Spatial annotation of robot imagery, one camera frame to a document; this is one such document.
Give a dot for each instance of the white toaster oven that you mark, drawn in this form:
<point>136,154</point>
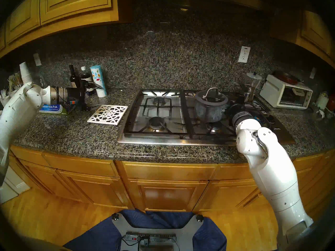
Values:
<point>273,92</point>

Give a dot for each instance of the glass pot lid grey rim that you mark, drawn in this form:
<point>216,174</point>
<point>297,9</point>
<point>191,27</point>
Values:
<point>213,98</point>

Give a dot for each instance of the glass blender jar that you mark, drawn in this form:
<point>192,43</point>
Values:
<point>251,83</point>

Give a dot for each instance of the red frying pan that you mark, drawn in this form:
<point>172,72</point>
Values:
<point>286,78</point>

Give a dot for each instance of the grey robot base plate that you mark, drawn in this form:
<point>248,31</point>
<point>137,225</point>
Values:
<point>184,230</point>

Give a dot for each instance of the leaf print salt canister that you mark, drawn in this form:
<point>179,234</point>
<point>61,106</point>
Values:
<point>97,75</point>

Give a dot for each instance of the blue blanket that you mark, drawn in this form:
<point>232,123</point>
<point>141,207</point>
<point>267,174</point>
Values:
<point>159,217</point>

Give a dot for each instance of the wooden lower cabinets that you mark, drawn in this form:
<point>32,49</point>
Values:
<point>83,169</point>

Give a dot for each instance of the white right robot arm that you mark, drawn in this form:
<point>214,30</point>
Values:
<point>274,174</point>

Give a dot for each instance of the small white figurine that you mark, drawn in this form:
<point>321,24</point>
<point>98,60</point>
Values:
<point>320,113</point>

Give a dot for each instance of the narrow white wall plate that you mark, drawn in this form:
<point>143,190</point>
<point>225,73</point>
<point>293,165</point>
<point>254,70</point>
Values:
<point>313,73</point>

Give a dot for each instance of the wooden corner upper cabinet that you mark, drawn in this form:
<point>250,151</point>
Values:
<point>314,33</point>

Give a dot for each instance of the white lattice trivet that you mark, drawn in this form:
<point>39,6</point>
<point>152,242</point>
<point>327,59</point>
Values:
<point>107,115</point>

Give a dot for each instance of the dark wine bottle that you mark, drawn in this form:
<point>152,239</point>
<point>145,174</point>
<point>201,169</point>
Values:
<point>73,79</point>

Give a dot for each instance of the white double wall outlet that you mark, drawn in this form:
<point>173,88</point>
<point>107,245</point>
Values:
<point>244,54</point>

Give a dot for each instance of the paper cup plastic forks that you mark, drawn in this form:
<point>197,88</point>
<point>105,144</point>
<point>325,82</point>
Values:
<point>5,100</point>

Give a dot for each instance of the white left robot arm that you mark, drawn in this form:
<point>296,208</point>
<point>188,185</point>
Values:
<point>15,114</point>

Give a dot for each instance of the paper cup wooden utensils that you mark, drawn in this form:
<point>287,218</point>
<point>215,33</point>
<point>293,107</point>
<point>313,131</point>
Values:
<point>17,79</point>

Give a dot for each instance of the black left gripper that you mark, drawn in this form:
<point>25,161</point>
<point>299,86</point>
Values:
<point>73,95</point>

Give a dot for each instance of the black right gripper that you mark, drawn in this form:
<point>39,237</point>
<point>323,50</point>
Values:
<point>234,110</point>

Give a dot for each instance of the paper cup brown cutlery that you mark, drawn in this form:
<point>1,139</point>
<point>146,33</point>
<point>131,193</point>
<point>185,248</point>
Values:
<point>11,92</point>

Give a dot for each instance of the blue green foil box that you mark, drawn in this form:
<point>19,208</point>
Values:
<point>51,108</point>

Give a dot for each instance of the white wall switch plate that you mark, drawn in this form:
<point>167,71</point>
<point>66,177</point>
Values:
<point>37,59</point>

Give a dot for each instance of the wooden cabinets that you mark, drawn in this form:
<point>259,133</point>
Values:
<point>83,169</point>
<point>57,7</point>

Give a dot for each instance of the wooden upper cabinets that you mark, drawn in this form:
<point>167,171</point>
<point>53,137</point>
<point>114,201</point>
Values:
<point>57,7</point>

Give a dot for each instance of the grey power strip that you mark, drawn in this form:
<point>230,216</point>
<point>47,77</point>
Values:
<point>159,237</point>

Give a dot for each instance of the stainless gas cooktop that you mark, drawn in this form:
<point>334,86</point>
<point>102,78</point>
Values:
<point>146,134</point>

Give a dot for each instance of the stack of paper cups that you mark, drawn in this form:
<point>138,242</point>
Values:
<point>25,71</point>

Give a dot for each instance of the grey speckled saucepan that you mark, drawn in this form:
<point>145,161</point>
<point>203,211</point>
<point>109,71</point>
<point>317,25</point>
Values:
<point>209,113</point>

